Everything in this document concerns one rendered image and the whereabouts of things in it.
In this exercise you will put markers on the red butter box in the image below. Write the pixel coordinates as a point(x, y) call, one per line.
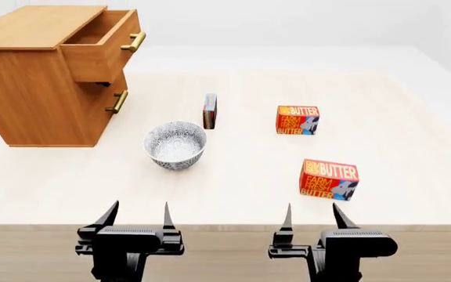
point(296, 120)
point(327, 180)

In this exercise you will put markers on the brown chocolate pudding box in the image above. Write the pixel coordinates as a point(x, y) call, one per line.
point(210, 113)

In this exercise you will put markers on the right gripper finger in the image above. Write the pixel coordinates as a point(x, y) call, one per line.
point(287, 220)
point(343, 218)

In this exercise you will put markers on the closed wooden drawer front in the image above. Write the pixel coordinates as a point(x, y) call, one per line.
point(110, 123)

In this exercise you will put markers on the white grey patterned bowl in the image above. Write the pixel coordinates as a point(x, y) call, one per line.
point(174, 145)

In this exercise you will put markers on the wooden cabinet body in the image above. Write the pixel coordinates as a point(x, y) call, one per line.
point(26, 94)

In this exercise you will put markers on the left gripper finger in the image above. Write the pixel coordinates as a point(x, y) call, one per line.
point(106, 218)
point(167, 218)

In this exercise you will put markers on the open wooden drawer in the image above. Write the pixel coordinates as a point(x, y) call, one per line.
point(92, 61)

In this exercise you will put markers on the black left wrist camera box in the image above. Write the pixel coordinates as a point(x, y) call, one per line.
point(127, 238)

